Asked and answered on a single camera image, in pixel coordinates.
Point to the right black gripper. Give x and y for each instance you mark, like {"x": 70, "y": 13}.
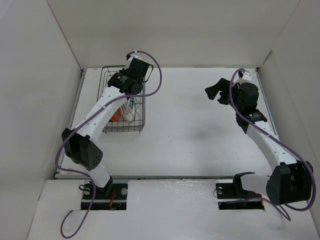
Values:
{"x": 221, "y": 85}

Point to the white plate green rim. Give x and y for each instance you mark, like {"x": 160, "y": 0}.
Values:
{"x": 131, "y": 104}

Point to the white plate red characters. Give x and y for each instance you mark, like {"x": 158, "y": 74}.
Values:
{"x": 128, "y": 112}

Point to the orange plate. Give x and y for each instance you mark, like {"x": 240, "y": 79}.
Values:
{"x": 117, "y": 116}

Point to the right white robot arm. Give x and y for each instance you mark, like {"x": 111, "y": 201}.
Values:
{"x": 292, "y": 178}

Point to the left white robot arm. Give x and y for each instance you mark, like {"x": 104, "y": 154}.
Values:
{"x": 82, "y": 147}

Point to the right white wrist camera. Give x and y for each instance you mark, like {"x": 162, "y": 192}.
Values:
{"x": 244, "y": 76}

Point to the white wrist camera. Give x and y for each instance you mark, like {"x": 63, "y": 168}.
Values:
{"x": 129, "y": 57}
{"x": 244, "y": 76}

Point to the grey wire dish rack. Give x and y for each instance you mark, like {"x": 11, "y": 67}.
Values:
{"x": 122, "y": 126}

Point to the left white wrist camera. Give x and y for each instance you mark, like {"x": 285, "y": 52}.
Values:
{"x": 129, "y": 57}

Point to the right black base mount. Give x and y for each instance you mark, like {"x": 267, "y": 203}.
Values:
{"x": 230, "y": 195}

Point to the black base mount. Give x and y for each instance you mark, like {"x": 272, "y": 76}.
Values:
{"x": 115, "y": 199}
{"x": 230, "y": 195}

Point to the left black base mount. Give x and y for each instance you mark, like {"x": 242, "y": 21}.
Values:
{"x": 115, "y": 199}

